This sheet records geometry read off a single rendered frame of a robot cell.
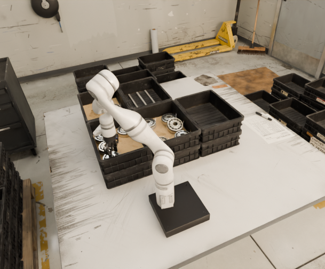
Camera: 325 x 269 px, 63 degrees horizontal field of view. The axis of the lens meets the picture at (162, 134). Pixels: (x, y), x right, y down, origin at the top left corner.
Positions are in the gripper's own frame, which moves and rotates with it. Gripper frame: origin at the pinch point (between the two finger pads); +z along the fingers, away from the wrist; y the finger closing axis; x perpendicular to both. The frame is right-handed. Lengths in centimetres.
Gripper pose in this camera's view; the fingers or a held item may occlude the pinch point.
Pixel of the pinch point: (113, 152)
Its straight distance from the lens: 152.5
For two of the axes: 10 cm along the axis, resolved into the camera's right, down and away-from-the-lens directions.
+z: 0.5, 7.8, 6.2
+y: 3.2, -6.0, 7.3
